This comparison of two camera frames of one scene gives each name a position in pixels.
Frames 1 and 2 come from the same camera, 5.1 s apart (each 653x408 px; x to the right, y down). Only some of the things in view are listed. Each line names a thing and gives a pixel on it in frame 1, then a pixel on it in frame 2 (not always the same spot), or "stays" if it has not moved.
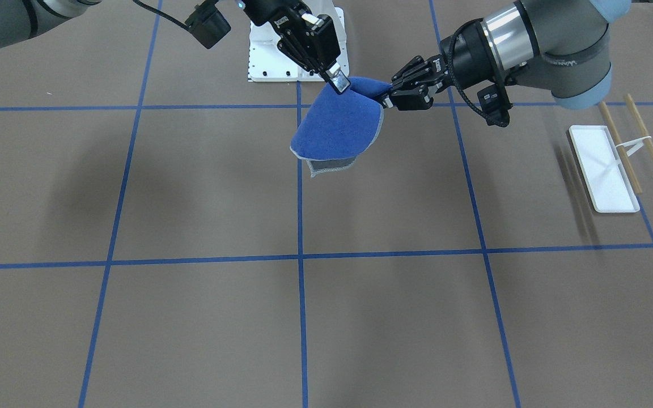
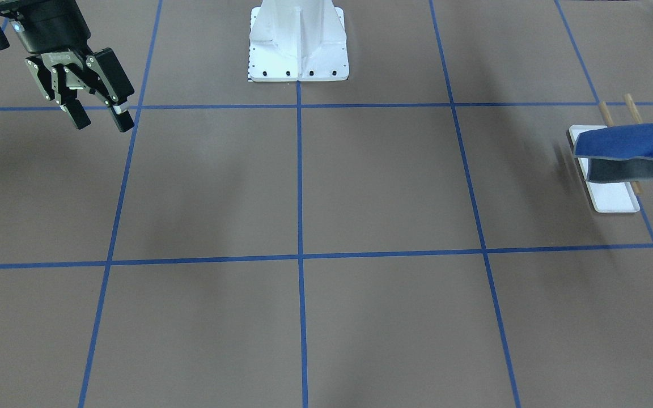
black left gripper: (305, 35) -> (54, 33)
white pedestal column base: (267, 63) stays
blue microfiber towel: (339, 127) -> (643, 152)
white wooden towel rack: (612, 184) stays
